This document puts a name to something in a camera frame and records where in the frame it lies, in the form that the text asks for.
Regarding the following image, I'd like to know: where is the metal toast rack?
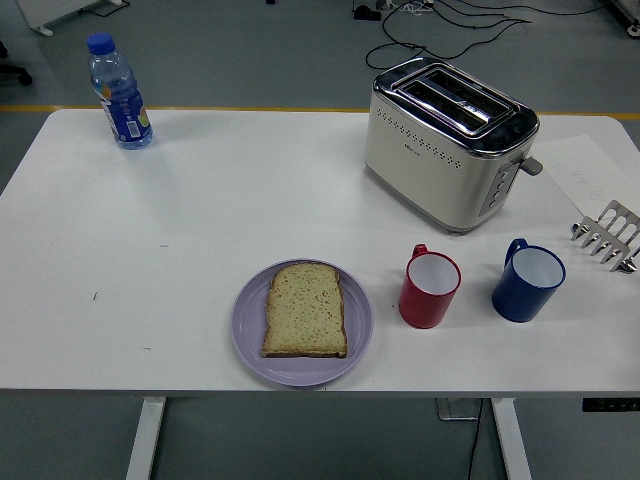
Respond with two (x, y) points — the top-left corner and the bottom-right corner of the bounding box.
(570, 199), (640, 275)

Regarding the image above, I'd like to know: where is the white equipment leg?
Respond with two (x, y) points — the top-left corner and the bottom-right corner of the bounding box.
(612, 0), (640, 37)

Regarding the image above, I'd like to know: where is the purple plate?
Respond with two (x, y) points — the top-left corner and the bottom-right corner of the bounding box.
(230, 258), (375, 388)

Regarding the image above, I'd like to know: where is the white floor cable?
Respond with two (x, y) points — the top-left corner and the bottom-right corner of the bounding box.
(389, 0), (436, 16)

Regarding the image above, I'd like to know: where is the thin black hanging cable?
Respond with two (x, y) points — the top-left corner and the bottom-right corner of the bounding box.
(466, 399), (484, 480)

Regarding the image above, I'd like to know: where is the white panel stand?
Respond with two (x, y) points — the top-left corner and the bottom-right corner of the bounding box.
(17, 0), (131, 36)

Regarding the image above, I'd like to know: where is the black floor cable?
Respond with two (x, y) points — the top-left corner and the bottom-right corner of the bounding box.
(364, 0), (621, 69)

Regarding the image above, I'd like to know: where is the black table control panel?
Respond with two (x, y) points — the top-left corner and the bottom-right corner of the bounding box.
(582, 398), (640, 413)

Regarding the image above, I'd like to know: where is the blue mug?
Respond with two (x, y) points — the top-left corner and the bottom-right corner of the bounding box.
(491, 238), (567, 323)

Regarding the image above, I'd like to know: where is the clear plastic bracket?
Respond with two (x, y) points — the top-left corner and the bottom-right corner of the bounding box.
(434, 398), (484, 421)

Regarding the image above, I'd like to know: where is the white table leg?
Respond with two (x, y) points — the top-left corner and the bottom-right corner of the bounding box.
(489, 398), (534, 480)
(124, 397), (167, 480)

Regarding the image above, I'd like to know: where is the bread slice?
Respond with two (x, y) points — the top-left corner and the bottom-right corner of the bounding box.
(259, 262), (349, 360)

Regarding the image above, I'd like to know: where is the black office chair base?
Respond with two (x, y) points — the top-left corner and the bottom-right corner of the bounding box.
(0, 39), (34, 86)

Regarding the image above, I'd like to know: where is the red mug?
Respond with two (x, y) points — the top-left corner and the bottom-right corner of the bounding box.
(398, 243), (463, 330)

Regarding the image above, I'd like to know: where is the cream and chrome toaster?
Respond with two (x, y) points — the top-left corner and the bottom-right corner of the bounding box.
(363, 56), (545, 235)

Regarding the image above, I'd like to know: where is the water bottle blue cap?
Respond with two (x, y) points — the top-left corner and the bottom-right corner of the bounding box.
(86, 32), (154, 151)

